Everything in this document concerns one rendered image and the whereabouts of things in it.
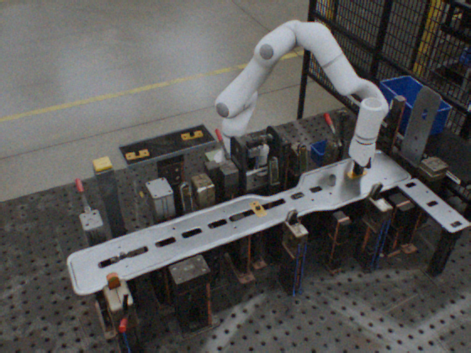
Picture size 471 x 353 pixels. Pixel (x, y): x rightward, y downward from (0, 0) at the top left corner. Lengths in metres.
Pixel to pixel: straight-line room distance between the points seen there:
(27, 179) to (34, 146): 0.40
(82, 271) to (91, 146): 2.32
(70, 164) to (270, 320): 2.35
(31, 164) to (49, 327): 2.10
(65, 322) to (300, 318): 0.88
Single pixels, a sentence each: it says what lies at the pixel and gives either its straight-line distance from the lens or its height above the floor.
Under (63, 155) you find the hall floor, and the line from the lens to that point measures 3.91.
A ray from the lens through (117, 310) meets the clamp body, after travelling 1.53.
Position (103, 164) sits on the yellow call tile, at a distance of 1.85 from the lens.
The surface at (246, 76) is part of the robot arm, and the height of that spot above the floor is 1.32.
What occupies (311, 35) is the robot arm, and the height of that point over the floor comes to 1.56.
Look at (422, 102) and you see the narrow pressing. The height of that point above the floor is 1.27.
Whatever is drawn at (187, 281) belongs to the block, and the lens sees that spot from 1.59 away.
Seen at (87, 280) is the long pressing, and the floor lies 1.00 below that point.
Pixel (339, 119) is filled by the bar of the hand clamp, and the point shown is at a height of 1.19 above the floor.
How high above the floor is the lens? 2.29
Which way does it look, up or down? 41 degrees down
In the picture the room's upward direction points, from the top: straight up
